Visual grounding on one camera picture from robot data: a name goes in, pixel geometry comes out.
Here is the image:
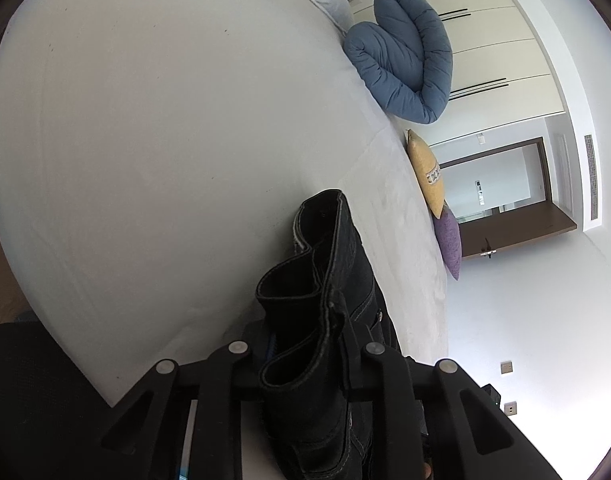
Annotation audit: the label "dark cloth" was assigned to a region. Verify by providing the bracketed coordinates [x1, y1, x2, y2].
[0, 322, 116, 480]

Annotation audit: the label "purple pillow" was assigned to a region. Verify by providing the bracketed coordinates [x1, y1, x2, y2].
[433, 205, 462, 281]

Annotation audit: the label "black pants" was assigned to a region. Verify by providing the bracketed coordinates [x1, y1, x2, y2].
[256, 189, 427, 480]

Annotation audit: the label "blue folded duvet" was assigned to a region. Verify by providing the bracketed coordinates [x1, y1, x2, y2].
[343, 0, 453, 125]

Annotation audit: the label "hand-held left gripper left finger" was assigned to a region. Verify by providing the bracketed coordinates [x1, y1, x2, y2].
[100, 321, 281, 480]

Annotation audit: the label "wall air vent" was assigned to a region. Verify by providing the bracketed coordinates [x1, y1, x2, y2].
[584, 134, 599, 221]

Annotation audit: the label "bed with white sheet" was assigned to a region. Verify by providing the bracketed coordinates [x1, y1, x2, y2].
[0, 0, 451, 411]

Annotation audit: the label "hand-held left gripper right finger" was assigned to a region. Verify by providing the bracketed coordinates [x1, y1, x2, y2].
[343, 305, 563, 480]

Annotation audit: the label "yellow patterned pillow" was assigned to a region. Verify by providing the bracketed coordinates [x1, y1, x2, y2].
[405, 129, 446, 220]

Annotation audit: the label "white wardrobe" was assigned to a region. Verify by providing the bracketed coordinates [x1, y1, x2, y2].
[348, 0, 571, 136]

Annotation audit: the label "dark wooden door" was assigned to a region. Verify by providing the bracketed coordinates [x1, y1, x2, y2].
[438, 136, 579, 261]

